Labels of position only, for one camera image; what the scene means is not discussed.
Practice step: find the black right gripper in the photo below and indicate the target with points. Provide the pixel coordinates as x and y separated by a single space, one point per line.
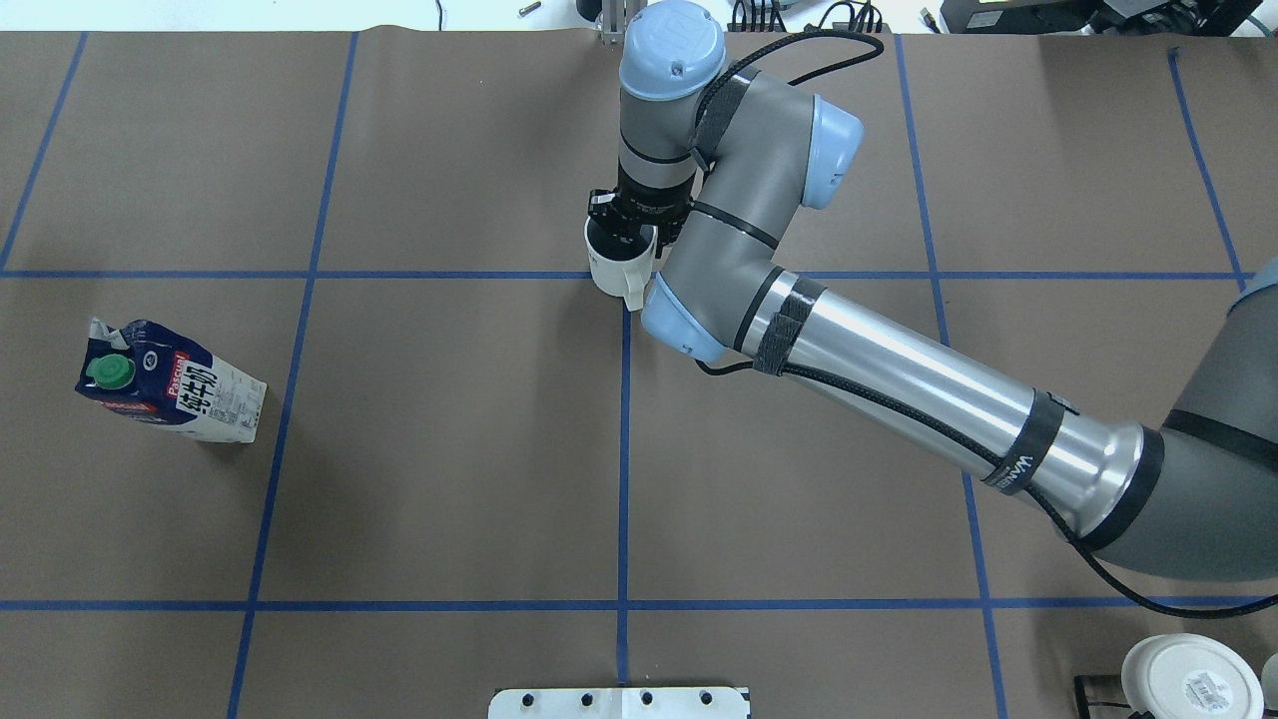
654 203

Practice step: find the white mug with grey inside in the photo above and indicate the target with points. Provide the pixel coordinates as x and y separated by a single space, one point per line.
620 267

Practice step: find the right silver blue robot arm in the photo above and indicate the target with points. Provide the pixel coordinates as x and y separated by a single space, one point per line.
715 160

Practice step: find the blue white milk carton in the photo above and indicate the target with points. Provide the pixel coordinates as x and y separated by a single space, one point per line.
148 373

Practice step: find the white mug far in rack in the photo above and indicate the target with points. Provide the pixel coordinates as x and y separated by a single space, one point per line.
1154 663

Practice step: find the white pedestal column base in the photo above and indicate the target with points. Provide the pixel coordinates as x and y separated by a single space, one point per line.
622 702

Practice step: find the black wire mug rack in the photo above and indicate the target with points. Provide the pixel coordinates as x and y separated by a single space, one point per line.
1098 699

